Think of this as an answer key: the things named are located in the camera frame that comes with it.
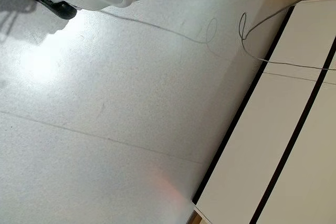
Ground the thin gray cable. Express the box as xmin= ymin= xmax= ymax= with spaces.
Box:
xmin=238 ymin=0 xmax=336 ymax=71

